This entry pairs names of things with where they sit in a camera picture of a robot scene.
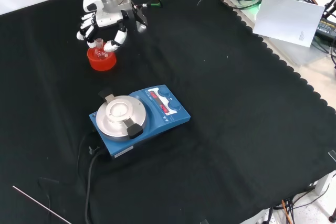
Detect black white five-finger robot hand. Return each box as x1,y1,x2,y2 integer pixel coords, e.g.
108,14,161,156
76,0,129,53

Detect clear glass round-bottom flask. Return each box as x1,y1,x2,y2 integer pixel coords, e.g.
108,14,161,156
93,38,109,61

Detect blue base heater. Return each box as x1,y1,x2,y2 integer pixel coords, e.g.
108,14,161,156
89,84,192,159

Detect black bench cloth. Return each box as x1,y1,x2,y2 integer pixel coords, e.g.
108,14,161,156
0,0,336,224

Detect pale board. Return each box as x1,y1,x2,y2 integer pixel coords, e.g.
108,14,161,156
252,0,326,48

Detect thin glass rod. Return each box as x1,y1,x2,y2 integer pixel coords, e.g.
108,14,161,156
12,185,72,224

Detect black power adapter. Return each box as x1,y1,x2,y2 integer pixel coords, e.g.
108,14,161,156
314,17,336,42

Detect black tripod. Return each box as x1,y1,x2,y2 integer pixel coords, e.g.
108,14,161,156
323,0,336,20

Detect white bench leg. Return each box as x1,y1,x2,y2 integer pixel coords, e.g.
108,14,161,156
313,170,336,196

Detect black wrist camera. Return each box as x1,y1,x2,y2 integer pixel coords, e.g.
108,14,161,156
122,0,149,34

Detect red flask support ring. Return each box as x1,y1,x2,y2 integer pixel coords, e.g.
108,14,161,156
87,42,117,72

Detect aluminium heating block black handles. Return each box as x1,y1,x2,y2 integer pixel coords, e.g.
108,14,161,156
98,87,144,140

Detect thin black cable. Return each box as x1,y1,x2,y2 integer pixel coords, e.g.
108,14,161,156
36,131,95,224

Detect thick black power cable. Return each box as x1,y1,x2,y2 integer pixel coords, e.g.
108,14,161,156
84,148,106,224

